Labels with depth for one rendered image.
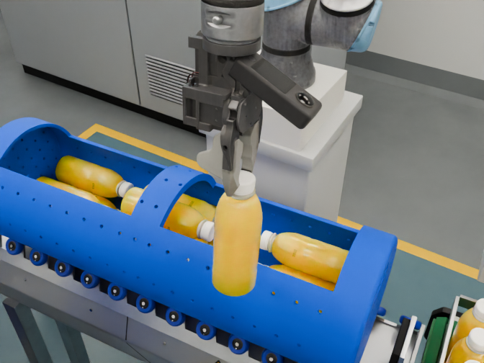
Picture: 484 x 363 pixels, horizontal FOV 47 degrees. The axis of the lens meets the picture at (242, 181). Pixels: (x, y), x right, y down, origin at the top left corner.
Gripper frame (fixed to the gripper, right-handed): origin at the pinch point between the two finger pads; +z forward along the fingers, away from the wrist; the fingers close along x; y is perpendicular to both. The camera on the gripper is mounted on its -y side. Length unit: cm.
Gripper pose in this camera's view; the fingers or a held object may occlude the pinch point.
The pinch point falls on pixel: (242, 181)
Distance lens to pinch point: 76.6
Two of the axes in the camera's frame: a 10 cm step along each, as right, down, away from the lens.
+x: -4.3, 4.6, -7.8
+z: -0.3, 8.5, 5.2
